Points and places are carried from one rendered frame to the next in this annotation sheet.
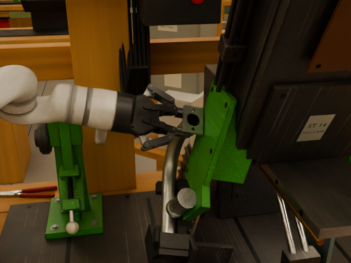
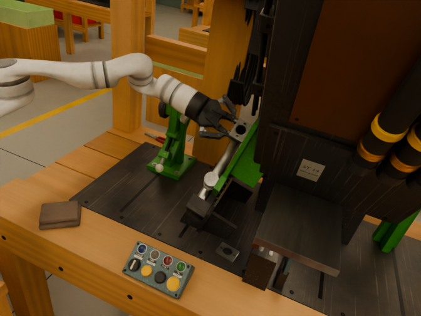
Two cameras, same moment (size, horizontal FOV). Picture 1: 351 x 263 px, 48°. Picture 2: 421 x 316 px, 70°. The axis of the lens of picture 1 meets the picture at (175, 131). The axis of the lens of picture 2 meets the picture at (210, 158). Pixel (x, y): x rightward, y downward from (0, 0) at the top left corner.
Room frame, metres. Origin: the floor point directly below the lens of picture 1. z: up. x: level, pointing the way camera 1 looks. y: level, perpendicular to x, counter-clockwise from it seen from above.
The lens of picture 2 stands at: (0.04, -0.30, 1.55)
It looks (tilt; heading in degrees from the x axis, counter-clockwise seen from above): 33 degrees down; 27
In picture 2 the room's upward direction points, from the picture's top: 10 degrees clockwise
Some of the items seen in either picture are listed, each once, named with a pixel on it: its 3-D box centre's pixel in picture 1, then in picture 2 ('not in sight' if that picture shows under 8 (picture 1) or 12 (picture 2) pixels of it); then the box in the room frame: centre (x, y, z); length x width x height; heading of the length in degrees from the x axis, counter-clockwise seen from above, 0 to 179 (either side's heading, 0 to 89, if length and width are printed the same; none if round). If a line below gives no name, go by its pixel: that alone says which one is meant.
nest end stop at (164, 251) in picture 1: (170, 254); (195, 210); (0.61, 0.01, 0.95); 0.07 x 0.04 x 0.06; 101
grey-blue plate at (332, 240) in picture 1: (314, 247); (288, 258); (0.61, -0.27, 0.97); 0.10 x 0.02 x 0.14; 11
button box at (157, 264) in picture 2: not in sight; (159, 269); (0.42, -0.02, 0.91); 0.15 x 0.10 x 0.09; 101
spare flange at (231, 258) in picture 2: not in sight; (227, 251); (0.59, -0.12, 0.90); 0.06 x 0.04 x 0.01; 92
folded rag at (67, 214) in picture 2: not in sight; (61, 214); (0.38, 0.30, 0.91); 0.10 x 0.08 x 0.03; 140
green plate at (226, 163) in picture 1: (223, 140); (254, 152); (0.68, -0.09, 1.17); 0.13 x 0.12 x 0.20; 101
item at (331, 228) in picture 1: (305, 168); (306, 199); (0.67, -0.25, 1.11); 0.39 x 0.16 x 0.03; 11
